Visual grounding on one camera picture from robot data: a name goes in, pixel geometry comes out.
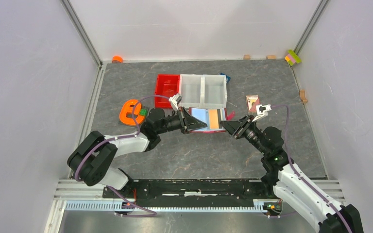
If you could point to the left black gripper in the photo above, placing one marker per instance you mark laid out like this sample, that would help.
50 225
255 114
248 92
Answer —
188 123

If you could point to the small wooden block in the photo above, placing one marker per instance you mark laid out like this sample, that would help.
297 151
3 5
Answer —
271 57
246 57

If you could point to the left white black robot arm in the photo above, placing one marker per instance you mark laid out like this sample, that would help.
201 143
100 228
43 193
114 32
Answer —
91 161

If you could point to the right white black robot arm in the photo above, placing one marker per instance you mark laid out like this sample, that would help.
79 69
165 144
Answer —
285 180

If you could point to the wooden arch block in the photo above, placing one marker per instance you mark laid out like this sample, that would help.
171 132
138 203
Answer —
302 95

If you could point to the gold striped credit card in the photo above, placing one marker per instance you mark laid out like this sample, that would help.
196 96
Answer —
215 116

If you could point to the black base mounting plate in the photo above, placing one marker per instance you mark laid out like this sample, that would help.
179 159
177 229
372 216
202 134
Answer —
150 193

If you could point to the orange tape roll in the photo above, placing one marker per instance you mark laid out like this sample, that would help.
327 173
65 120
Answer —
117 59

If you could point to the colourful stacked toy bricks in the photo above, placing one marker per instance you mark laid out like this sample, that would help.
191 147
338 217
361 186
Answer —
292 58

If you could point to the red card holder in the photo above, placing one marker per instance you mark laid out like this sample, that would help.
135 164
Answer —
202 114

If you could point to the small wooden block left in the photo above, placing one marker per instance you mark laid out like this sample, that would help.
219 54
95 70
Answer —
246 57

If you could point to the green toy brick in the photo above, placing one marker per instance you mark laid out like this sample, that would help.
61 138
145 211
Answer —
143 112

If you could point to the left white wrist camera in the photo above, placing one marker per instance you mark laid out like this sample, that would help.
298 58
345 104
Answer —
175 100

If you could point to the red plastic bin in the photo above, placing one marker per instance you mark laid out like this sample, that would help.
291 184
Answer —
167 85

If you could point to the small wooden block right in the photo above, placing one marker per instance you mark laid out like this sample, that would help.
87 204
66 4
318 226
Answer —
271 57

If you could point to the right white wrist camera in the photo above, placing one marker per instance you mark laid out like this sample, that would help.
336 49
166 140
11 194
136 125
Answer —
262 111

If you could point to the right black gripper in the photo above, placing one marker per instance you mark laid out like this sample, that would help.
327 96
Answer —
238 127

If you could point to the aluminium frame rail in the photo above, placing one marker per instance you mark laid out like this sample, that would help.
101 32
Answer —
100 197

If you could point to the white two-compartment bin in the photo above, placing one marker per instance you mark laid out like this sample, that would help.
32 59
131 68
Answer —
203 91

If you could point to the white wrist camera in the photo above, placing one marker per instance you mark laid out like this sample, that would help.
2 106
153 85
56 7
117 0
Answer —
175 100
262 111

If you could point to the orange letter e toy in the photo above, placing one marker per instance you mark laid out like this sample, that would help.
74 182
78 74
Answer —
129 114

